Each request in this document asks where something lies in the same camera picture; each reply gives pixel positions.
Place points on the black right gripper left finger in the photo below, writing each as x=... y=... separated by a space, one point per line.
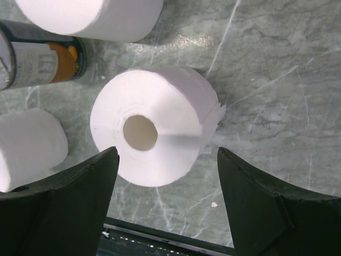
x=62 y=214

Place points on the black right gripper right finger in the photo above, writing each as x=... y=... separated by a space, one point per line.
x=268 y=216

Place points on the white paper towel roll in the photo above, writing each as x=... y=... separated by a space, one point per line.
x=125 y=21
x=32 y=141
x=160 y=120

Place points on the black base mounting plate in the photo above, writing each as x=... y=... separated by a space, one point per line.
x=125 y=238

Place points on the metal food tin can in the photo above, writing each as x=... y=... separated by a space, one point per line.
x=31 y=56

